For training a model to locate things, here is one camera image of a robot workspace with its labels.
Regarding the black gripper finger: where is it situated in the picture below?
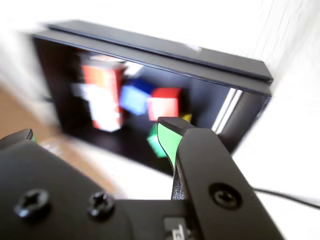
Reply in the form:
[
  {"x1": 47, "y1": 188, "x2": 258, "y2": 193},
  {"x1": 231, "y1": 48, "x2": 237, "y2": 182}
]
[
  {"x1": 156, "y1": 116, "x2": 287, "y2": 240},
  {"x1": 0, "y1": 129, "x2": 136, "y2": 240}
]

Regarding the green cube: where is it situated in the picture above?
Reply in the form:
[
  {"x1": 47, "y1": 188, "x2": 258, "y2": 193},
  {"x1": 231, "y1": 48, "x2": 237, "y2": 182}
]
[{"x1": 146, "y1": 123, "x2": 173, "y2": 160}]

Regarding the red cube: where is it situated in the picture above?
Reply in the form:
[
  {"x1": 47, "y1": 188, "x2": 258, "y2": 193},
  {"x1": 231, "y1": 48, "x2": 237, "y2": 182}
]
[{"x1": 146, "y1": 87, "x2": 183, "y2": 122}]

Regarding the blue cube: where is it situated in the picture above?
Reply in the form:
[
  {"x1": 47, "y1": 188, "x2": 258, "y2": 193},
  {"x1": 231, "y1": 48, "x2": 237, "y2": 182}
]
[{"x1": 119, "y1": 78, "x2": 156, "y2": 116}]

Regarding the black open box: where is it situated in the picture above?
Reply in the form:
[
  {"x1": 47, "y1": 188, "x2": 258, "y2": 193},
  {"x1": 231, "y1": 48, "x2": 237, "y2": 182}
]
[
  {"x1": 31, "y1": 32, "x2": 273, "y2": 176},
  {"x1": 42, "y1": 19, "x2": 275, "y2": 85}
]

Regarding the silver stick with red tip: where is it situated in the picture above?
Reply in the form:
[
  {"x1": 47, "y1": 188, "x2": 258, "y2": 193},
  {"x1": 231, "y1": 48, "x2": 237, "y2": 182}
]
[{"x1": 211, "y1": 87, "x2": 245, "y2": 136}]

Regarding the orange carton with white print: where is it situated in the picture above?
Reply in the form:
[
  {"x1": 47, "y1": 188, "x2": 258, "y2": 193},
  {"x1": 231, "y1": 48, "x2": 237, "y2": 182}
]
[{"x1": 71, "y1": 62, "x2": 127, "y2": 133}]

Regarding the thick black table cable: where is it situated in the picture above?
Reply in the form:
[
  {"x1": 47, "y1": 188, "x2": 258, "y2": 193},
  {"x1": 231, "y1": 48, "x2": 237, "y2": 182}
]
[{"x1": 253, "y1": 187, "x2": 320, "y2": 210}]

